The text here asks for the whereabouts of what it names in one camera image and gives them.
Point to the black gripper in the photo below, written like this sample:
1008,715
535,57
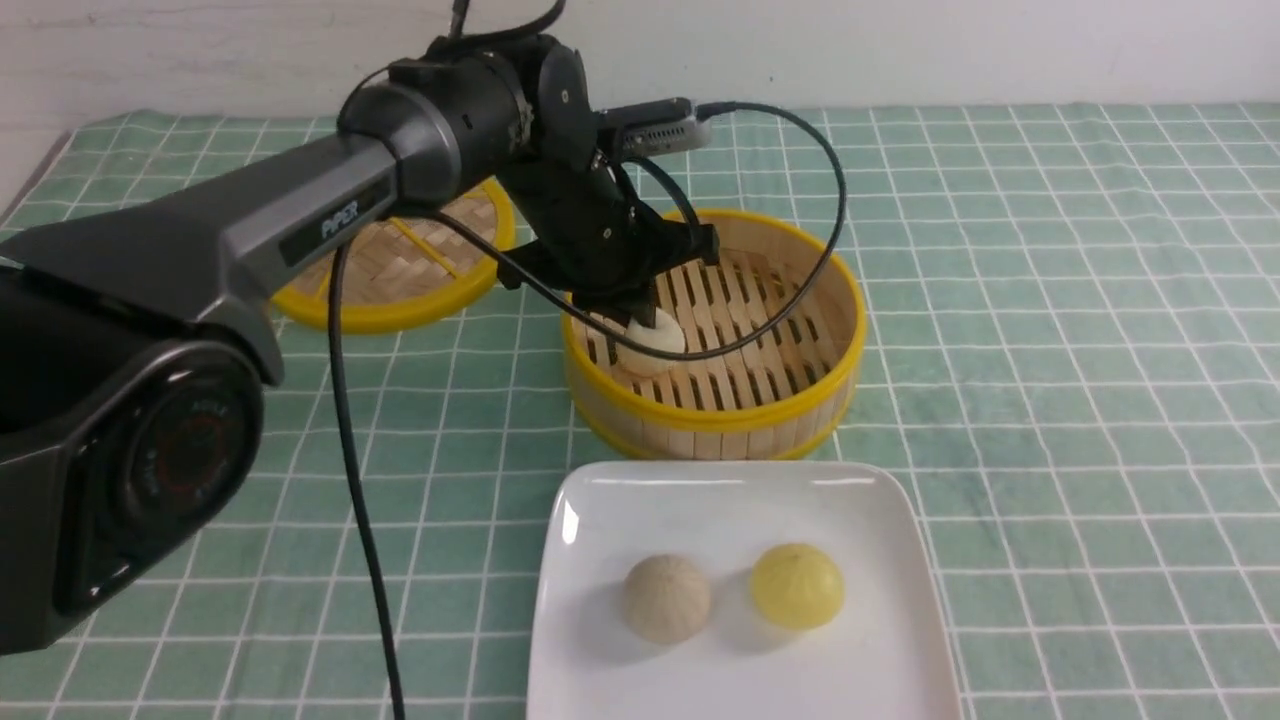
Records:
593,237

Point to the white steamed bun back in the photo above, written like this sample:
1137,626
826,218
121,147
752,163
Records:
664,334

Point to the white steamed bun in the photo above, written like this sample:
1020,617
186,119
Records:
664,334
666,599

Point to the white steamed bun front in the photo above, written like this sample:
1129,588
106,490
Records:
666,599

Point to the yellow steamed bun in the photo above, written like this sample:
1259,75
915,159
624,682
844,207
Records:
797,586

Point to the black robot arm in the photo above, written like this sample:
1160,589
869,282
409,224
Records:
137,343

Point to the white square plate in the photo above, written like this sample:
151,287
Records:
885,656

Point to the yellow-rimmed bamboo steamer lid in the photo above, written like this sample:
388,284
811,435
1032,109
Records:
408,272

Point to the green checkered tablecloth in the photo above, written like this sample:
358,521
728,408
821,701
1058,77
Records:
1071,367

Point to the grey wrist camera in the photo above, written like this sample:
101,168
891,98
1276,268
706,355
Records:
651,128

